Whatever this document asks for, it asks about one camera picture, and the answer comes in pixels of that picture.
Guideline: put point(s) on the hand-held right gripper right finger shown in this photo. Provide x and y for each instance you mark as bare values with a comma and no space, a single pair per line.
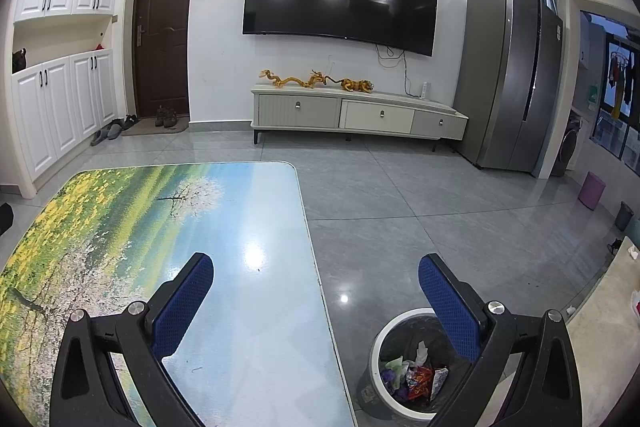
447,302

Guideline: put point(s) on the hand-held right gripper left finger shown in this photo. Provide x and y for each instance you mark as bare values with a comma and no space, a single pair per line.
185,302

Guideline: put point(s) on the purple wrapper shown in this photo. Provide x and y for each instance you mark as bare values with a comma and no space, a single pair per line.
391,378

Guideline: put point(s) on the purple bucket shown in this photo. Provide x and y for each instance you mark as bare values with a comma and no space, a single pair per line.
592,191

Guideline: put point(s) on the green wrapper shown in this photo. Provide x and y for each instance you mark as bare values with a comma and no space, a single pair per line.
395,364

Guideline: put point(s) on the brown doormat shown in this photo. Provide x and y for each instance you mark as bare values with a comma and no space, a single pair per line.
150,128

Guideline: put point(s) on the dark brown door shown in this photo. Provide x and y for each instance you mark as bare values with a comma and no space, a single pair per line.
162,37

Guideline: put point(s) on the dark slipper pair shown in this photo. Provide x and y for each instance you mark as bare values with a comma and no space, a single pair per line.
130,121

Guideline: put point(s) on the black bag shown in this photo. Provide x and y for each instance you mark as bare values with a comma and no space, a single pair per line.
19,60

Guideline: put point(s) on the white tissue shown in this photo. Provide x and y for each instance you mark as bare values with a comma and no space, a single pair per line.
416,353

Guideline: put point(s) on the grey slipper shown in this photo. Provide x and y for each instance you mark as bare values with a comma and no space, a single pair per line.
98,137
114,131

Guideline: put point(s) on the black object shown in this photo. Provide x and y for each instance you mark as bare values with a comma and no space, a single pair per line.
5,219

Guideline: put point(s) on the white wall cabinet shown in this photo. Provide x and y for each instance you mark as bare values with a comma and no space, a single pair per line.
55,107

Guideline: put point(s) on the white grey television stand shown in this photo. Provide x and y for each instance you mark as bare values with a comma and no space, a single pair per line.
300,112

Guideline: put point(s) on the hanging clothes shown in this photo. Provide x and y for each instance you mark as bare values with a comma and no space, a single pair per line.
620,77

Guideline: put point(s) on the grey refrigerator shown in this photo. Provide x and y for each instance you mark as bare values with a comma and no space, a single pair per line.
500,82

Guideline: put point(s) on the red orange wrapper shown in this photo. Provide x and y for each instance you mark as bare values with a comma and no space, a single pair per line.
420,382

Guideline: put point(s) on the brown shoe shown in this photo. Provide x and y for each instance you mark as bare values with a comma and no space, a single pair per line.
160,117
170,118

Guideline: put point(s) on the small dark grey bin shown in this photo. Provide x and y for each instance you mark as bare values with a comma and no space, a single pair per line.
624,217

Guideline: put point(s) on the grey white trash bin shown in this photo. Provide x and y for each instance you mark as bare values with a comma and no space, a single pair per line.
367,382

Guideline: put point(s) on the golden tiger figurine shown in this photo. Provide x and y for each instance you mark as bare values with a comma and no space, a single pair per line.
357,85

